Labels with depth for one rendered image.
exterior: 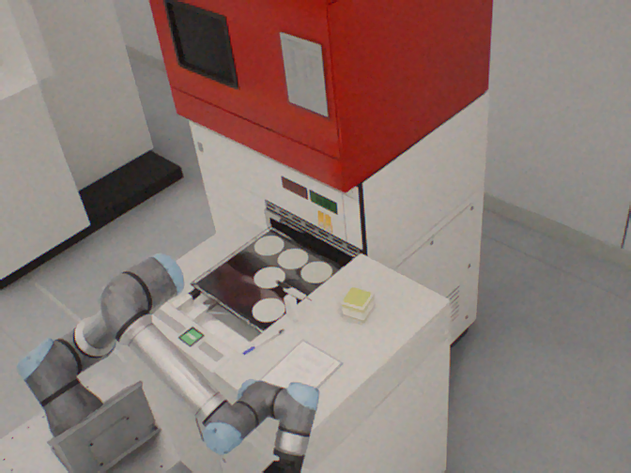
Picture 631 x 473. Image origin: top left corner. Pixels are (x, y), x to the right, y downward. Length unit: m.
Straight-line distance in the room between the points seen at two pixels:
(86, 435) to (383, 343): 0.82
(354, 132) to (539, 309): 1.72
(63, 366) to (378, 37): 1.22
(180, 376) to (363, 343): 0.61
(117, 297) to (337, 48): 0.83
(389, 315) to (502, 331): 1.35
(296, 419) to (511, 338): 1.87
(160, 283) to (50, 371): 0.44
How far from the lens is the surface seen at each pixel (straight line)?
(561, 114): 3.56
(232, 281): 2.42
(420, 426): 2.45
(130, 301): 1.72
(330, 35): 1.91
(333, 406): 1.95
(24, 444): 2.31
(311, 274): 2.39
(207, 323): 2.33
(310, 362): 2.04
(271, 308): 2.30
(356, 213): 2.26
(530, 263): 3.78
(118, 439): 2.10
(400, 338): 2.08
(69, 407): 2.06
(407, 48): 2.18
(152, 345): 1.70
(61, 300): 3.98
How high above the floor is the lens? 2.51
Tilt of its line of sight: 40 degrees down
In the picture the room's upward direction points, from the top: 7 degrees counter-clockwise
